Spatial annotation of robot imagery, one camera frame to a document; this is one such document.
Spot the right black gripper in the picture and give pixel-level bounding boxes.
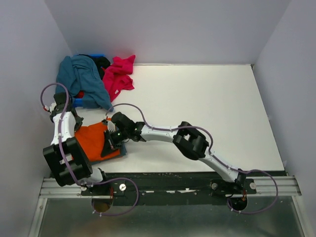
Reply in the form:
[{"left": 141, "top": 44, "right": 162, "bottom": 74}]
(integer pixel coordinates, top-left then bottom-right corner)
[{"left": 101, "top": 129, "right": 129, "bottom": 158}]

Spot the grey blue t shirt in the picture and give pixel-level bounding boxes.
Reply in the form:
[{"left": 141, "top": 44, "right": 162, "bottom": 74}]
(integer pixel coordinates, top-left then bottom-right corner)
[{"left": 119, "top": 142, "right": 127, "bottom": 157}]

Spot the orange t shirt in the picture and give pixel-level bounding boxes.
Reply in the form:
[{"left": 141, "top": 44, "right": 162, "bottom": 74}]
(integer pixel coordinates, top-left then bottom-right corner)
[{"left": 75, "top": 122, "right": 122, "bottom": 162}]

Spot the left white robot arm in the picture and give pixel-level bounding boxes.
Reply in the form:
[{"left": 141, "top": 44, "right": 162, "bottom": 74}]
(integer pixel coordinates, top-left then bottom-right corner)
[{"left": 43, "top": 92, "right": 110, "bottom": 195}]

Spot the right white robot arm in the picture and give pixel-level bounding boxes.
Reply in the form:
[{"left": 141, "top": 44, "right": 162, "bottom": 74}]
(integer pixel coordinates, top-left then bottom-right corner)
[{"left": 101, "top": 112, "right": 246, "bottom": 194}]

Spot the blue plastic bin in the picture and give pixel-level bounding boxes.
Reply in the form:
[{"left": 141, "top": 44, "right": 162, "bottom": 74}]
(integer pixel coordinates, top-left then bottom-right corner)
[{"left": 73, "top": 54, "right": 105, "bottom": 107}]

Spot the teal blue t shirt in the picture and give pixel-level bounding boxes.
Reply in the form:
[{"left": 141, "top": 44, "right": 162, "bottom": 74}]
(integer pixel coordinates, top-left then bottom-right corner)
[{"left": 56, "top": 55, "right": 113, "bottom": 111}]

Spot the black t shirt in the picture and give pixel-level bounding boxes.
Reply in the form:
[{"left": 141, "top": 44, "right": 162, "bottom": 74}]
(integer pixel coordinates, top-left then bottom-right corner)
[{"left": 87, "top": 55, "right": 111, "bottom": 78}]

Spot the magenta pink t shirt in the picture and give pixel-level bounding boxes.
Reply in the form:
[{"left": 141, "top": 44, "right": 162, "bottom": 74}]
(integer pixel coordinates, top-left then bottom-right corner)
[{"left": 102, "top": 55, "right": 136, "bottom": 102}]

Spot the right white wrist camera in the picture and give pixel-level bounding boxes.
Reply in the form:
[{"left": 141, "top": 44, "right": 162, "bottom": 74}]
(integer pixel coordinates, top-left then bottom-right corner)
[{"left": 102, "top": 118, "right": 116, "bottom": 132}]

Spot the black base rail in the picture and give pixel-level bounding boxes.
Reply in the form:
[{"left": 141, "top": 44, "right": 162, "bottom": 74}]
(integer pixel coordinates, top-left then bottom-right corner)
[{"left": 83, "top": 171, "right": 288, "bottom": 207}]

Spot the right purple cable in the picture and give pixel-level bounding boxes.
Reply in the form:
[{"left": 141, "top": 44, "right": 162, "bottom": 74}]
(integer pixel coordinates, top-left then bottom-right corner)
[{"left": 105, "top": 103, "right": 279, "bottom": 215}]

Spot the aluminium frame rail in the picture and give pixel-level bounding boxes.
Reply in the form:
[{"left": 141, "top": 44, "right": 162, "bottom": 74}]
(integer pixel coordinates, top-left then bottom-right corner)
[{"left": 39, "top": 176, "right": 301, "bottom": 199}]

